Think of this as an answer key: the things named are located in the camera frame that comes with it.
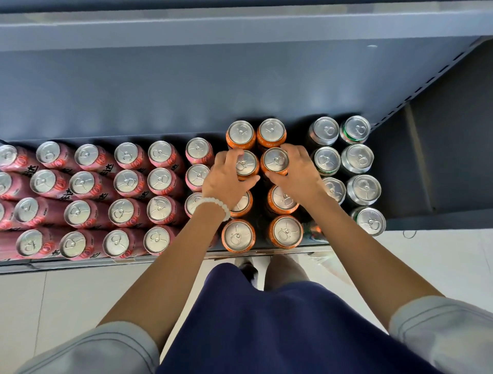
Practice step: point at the person's left hand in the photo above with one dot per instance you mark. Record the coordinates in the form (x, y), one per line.
(221, 185)

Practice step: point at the person's right hand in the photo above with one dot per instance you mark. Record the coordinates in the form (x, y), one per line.
(302, 181)

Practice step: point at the pink printed soda can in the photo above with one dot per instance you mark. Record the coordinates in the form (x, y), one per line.
(81, 183)
(159, 209)
(7, 246)
(159, 179)
(4, 183)
(7, 156)
(86, 155)
(30, 242)
(192, 204)
(126, 181)
(48, 152)
(121, 212)
(26, 210)
(197, 148)
(42, 181)
(126, 153)
(156, 239)
(72, 244)
(77, 213)
(5, 217)
(115, 242)
(196, 176)
(160, 151)

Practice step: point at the orange striped soda can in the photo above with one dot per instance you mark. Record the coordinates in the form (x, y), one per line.
(248, 163)
(275, 160)
(240, 133)
(281, 202)
(271, 131)
(243, 206)

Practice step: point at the group of orange cans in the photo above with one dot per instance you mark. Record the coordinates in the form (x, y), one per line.
(238, 236)

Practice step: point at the grey metal shelf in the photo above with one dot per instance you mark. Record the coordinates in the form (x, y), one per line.
(154, 88)

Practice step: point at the person's right forearm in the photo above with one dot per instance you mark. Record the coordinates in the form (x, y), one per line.
(369, 269)

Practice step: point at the person's left forearm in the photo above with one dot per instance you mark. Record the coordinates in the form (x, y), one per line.
(165, 285)

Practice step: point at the dark grey shelf unit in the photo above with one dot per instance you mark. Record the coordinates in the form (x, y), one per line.
(443, 154)

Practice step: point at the clear plastic bag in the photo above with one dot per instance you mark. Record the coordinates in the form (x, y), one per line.
(331, 266)

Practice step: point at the navy blue shirt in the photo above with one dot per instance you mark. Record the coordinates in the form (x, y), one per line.
(289, 331)

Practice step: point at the light grey shirt sleeve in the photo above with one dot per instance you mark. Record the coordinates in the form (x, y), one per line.
(443, 335)
(100, 350)

